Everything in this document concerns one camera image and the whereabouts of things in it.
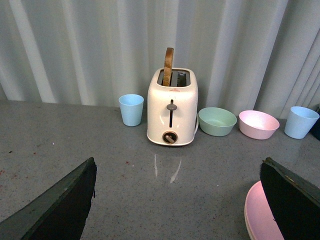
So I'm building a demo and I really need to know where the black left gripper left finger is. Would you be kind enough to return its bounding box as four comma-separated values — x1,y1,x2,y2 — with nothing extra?
0,157,97,240

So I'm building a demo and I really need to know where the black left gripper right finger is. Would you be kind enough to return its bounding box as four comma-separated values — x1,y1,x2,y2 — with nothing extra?
259,157,320,240

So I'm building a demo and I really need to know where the pink plate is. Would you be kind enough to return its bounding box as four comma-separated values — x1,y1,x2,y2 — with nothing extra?
244,181,284,240

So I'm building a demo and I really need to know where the dark blue saucepan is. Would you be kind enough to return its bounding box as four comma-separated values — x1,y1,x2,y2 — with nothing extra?
310,118,320,140

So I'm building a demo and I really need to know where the right light blue cup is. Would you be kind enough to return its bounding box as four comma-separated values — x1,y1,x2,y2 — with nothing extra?
284,106,320,140

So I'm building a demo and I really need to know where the light blue cup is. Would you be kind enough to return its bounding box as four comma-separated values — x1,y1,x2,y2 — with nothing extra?
118,94,144,127
284,106,320,140

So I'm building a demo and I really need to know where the pink bowl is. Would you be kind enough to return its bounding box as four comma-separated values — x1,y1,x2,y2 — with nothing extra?
239,110,280,140

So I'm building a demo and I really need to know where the green bowl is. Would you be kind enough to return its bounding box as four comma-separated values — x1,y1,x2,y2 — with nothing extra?
198,107,237,137

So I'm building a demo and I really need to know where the left light blue cup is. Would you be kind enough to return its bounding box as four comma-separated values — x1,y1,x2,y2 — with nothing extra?
118,94,144,127

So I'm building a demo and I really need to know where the grey curtain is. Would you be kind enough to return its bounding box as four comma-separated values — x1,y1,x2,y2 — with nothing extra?
0,0,320,119

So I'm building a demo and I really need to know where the cream toaster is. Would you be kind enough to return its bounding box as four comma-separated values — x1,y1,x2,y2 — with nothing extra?
147,68,199,146

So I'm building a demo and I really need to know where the toast slice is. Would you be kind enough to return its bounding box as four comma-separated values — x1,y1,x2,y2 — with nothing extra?
162,47,174,87

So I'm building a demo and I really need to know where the white toaster cable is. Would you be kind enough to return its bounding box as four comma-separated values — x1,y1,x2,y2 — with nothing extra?
193,112,200,135

